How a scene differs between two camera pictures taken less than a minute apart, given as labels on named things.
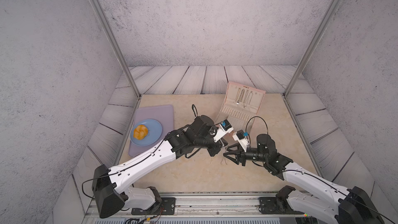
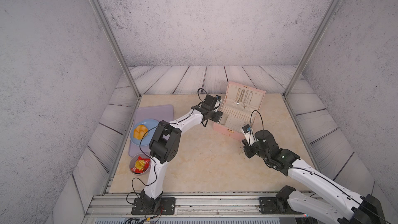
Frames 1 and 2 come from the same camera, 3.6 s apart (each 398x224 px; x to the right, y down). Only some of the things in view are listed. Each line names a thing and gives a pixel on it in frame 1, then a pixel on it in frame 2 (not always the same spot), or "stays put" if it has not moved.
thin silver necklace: x=250 y=96 stays put
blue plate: x=155 y=130 stays put
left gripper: x=217 y=146 to x=218 y=116
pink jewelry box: x=240 y=106 stays put
